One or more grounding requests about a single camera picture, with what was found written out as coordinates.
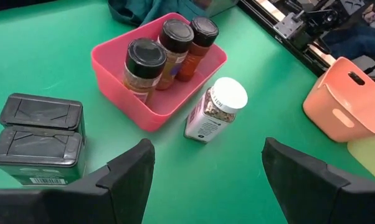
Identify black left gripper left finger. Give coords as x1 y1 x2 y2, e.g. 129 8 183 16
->
0 138 156 224

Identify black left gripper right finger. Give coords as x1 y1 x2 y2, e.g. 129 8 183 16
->
262 137 375 224

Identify dark green spice tin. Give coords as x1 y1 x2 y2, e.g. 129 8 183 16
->
0 92 87 142
0 125 87 187

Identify orange plastic basket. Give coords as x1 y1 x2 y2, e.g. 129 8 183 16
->
302 56 375 144

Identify white-lid bagel seasoning jar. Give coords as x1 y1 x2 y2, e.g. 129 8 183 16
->
183 77 249 144

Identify black-lid olive spice jar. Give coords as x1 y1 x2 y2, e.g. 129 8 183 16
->
122 37 168 104

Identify black-lid brown spice jar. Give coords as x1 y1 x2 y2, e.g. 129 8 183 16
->
156 18 195 91

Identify black-lid red spice jar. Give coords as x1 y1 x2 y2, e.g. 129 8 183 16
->
176 16 220 83

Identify yellow plastic basket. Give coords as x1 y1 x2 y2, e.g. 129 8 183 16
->
346 135 375 184

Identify pink plastic bin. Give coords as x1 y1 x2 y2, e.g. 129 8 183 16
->
91 12 228 133

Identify person's leg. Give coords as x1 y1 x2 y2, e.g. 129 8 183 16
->
323 23 375 62

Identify teal cloth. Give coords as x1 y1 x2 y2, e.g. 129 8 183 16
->
107 0 207 27

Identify clear plastic storage bin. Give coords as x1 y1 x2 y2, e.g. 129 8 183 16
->
190 0 240 18

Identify black table edge frame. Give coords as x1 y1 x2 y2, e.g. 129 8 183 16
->
237 0 375 85

